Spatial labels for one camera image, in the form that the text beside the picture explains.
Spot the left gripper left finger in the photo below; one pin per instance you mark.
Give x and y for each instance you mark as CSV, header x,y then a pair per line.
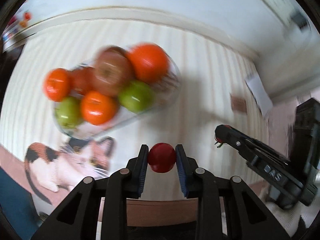
x,y
76,217

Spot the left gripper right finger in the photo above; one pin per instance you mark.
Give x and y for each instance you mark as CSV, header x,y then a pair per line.
x,y
227,208

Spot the large orange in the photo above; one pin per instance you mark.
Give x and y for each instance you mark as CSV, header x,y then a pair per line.
x,y
150,62

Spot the mandarin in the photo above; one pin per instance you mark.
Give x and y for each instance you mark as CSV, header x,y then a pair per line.
x,y
97,108
57,84

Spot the small dark red fruit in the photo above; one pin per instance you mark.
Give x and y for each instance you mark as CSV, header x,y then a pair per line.
x,y
82,80

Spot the cherry tomato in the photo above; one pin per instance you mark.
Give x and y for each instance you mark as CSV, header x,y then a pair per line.
x,y
161,157
223,135

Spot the oval floral ceramic plate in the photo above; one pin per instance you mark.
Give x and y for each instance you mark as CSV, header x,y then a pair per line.
x,y
166,92

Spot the blue kitchen cabinet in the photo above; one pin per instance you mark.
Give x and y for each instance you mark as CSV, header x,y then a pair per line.
x,y
18,207

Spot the white folded paper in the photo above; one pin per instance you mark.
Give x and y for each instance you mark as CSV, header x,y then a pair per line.
x,y
260,95

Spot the green apple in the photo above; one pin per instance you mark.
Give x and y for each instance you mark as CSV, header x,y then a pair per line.
x,y
67,113
137,97

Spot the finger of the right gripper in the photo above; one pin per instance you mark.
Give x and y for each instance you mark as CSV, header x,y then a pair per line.
x,y
244,144

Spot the colourful wall sticker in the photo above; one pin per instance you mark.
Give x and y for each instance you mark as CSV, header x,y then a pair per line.
x,y
17,23

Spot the dark red apple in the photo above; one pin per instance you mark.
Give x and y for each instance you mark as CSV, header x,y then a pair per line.
x,y
112,71

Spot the small brown label tag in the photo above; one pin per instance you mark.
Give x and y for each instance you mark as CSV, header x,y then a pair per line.
x,y
238,104

